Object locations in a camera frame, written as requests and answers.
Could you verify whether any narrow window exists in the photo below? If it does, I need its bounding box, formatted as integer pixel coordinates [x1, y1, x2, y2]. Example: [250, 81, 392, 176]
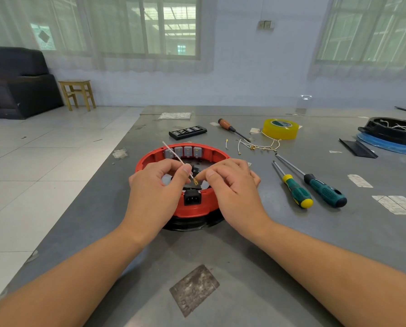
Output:
[317, 0, 406, 64]

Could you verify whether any wide sheer curtain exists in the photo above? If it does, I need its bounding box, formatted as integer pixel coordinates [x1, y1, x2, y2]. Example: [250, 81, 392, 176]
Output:
[0, 0, 217, 74]

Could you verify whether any person's left hand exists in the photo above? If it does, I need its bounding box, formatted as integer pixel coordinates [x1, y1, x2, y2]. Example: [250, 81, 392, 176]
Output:
[119, 158, 193, 249]

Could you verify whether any white paper sheet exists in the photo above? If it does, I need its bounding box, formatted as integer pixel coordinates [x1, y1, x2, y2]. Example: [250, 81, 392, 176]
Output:
[158, 112, 192, 120]

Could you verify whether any black bit set case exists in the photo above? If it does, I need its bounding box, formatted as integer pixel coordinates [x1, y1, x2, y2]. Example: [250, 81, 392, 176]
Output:
[168, 125, 208, 141]

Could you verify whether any white yellow wires bundle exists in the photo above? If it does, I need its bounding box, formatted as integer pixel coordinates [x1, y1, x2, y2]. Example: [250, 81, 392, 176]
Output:
[225, 132, 282, 155]

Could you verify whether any person's right forearm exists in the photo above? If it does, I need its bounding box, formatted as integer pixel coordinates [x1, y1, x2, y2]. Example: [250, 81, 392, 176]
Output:
[254, 219, 406, 327]

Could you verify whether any yellow tape roll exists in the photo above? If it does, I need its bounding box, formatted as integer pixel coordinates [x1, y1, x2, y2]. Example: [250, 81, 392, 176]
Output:
[262, 118, 300, 140]

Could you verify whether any black flat plate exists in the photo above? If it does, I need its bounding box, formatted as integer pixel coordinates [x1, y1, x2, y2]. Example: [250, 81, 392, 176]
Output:
[338, 138, 378, 159]

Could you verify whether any clear acrylic stand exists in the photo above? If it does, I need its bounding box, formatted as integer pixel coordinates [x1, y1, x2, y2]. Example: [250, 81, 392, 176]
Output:
[293, 95, 312, 116]

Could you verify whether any wide window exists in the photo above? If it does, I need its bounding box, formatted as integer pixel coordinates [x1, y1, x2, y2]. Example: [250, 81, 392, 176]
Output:
[31, 0, 201, 60]

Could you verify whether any black metal round plate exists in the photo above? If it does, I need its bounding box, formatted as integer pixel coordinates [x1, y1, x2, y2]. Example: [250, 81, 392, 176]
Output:
[162, 156, 226, 232]

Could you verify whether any person's left forearm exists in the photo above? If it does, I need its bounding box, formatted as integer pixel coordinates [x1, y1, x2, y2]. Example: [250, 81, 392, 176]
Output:
[0, 228, 146, 327]

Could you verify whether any person's right hand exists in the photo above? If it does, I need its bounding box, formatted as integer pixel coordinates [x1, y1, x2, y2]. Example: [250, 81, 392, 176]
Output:
[196, 158, 273, 246]

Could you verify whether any black round housing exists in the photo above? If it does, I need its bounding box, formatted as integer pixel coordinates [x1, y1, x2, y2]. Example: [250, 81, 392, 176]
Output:
[358, 116, 406, 147]

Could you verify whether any red plastic ring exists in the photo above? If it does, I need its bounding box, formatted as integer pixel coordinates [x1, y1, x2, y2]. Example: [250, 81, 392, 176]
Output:
[135, 143, 231, 218]

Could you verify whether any dark green black screwdriver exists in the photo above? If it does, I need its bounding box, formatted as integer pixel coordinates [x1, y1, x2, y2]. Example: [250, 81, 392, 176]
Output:
[275, 153, 348, 208]

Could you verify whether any green yellow handle screwdriver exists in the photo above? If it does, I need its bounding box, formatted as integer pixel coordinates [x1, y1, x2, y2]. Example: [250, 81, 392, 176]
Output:
[272, 160, 314, 209]

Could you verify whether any narrow sheer curtain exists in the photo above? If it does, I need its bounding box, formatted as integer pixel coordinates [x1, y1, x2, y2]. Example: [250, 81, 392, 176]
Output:
[308, 0, 406, 80]

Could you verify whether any wooden handle screwdriver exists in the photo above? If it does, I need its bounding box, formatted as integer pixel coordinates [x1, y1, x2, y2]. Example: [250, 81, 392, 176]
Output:
[217, 118, 251, 144]

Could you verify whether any black armchair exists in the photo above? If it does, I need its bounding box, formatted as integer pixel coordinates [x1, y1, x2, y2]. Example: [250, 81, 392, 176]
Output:
[0, 46, 64, 120]

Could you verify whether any wooden stool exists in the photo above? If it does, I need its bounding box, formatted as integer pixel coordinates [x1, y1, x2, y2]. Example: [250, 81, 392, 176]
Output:
[58, 79, 97, 112]

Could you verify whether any small black plug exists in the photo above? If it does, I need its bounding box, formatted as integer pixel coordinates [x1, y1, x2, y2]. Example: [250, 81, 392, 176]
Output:
[183, 189, 203, 206]

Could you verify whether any blue plastic ring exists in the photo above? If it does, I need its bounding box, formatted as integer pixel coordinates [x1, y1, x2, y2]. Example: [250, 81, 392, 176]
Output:
[356, 132, 406, 157]

